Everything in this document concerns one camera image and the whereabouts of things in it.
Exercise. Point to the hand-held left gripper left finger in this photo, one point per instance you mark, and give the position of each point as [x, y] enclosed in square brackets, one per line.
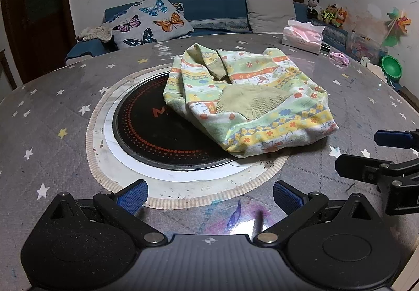
[132, 198]

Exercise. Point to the panda plush toy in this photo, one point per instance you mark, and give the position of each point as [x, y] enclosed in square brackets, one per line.
[312, 7]

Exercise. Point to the orange fox plush toy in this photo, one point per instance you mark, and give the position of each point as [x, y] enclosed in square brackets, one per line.
[341, 17]

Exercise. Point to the colourful pinwheel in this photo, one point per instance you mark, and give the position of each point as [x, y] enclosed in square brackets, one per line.
[397, 24]

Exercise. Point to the plain beige pillow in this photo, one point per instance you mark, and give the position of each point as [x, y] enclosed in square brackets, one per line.
[270, 12]

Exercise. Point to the small pink cloth item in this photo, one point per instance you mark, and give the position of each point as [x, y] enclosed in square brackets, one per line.
[338, 58]

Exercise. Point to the grey star-print tablecloth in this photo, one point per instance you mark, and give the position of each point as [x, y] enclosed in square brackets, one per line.
[49, 120]

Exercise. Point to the pink tissue pack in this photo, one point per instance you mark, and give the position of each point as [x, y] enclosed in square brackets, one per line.
[302, 37]

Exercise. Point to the butterfly print pillow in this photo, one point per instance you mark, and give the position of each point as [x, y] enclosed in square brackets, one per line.
[150, 21]

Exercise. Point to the clear plastic toy box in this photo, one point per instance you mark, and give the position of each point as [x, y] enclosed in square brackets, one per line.
[363, 47]

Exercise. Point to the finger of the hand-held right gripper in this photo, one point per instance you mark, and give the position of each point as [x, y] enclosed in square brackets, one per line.
[356, 165]
[392, 138]

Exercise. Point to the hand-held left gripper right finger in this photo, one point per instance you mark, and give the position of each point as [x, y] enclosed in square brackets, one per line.
[287, 199]

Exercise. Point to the small black item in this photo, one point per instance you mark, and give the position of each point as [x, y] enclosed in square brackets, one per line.
[325, 47]

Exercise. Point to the green plastic toy bowl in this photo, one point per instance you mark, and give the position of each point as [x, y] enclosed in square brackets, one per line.
[391, 67]

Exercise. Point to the brown bear plush toy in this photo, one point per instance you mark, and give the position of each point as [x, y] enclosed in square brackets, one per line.
[328, 14]

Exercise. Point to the patterned green child's garment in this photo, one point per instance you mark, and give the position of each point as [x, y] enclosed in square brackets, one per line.
[262, 88]

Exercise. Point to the crumpled cream cloth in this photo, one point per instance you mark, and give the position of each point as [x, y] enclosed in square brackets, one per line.
[95, 34]

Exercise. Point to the blue sofa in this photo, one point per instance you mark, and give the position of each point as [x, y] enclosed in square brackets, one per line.
[212, 12]

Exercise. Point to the dark wooden door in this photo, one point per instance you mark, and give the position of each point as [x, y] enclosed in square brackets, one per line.
[36, 9]

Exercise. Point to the round black induction cooktop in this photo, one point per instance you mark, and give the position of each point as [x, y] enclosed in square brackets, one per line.
[147, 127]

